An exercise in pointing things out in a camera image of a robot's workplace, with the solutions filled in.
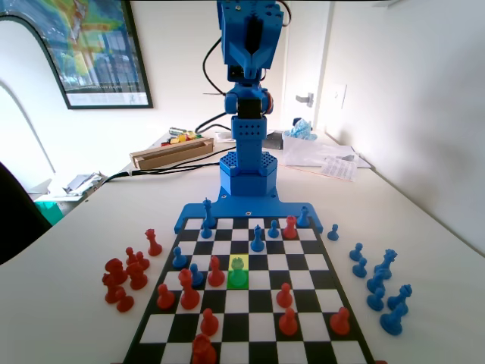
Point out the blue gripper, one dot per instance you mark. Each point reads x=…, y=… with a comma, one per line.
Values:
x=251, y=57

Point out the red pawn chess piece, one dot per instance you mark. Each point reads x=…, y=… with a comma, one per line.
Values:
x=165, y=297
x=209, y=324
x=130, y=257
x=284, y=295
x=126, y=304
x=288, y=323
x=142, y=261
x=340, y=322
x=111, y=292

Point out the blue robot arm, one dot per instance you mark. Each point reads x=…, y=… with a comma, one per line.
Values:
x=248, y=132

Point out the large blue piece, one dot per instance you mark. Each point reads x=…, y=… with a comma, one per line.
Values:
x=207, y=212

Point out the red rook chess piece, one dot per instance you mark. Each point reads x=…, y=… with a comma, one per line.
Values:
x=290, y=227
x=115, y=267

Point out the blue pawn chess piece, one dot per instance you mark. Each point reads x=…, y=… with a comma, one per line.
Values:
x=332, y=233
x=196, y=277
x=273, y=231
x=205, y=231
x=360, y=269
x=356, y=253
x=179, y=259
x=375, y=300

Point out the blue bishop chess piece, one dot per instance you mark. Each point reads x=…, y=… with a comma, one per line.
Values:
x=394, y=322
x=257, y=240

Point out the red queen chess piece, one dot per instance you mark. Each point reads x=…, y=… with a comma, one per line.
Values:
x=153, y=244

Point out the blue queen chess piece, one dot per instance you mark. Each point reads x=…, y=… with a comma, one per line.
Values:
x=386, y=263

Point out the red knight chess piece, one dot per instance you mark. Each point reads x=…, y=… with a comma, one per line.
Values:
x=188, y=294

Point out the blue knight chess piece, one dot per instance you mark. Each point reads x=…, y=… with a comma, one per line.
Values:
x=376, y=282

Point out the white door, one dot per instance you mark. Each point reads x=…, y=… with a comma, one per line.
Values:
x=303, y=57

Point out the blue crumpled cloth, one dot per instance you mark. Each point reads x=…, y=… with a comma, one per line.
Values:
x=301, y=129

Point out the dark grey box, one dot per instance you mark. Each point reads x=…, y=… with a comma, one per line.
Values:
x=273, y=140

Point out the green toy block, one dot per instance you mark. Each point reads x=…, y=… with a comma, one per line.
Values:
x=194, y=133

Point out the silver metal can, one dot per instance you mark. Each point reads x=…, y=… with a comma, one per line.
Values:
x=176, y=130

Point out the yellow toy block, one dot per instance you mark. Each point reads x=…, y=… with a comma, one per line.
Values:
x=177, y=139

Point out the wooden box with items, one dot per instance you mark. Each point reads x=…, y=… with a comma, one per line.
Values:
x=170, y=155

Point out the framed map poster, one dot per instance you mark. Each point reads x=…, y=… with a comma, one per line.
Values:
x=102, y=45

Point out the printed paper sheet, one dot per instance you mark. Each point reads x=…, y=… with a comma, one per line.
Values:
x=339, y=168

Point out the grey crumpled wrapper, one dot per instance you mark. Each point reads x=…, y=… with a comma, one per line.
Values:
x=85, y=182

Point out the black and white chessboard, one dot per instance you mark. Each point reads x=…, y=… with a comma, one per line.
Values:
x=265, y=303

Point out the green storage box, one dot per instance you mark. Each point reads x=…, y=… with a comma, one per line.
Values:
x=49, y=213

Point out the black chair back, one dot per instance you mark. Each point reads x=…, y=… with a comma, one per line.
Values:
x=15, y=227

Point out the blue arm base plate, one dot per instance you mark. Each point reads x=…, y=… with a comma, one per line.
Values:
x=235, y=210

